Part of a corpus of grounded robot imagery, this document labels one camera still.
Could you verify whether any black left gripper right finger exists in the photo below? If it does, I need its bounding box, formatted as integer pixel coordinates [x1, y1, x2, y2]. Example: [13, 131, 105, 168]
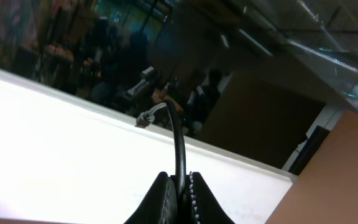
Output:
[183, 172, 234, 224]

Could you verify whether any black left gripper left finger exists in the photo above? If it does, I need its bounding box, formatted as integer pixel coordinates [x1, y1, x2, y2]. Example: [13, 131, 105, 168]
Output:
[124, 172, 178, 224]

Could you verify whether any black USB cable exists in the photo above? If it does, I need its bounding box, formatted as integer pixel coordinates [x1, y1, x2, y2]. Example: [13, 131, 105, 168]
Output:
[134, 99, 187, 200]

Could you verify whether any cardboard box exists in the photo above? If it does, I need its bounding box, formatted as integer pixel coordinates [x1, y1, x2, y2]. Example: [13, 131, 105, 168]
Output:
[267, 111, 358, 224]

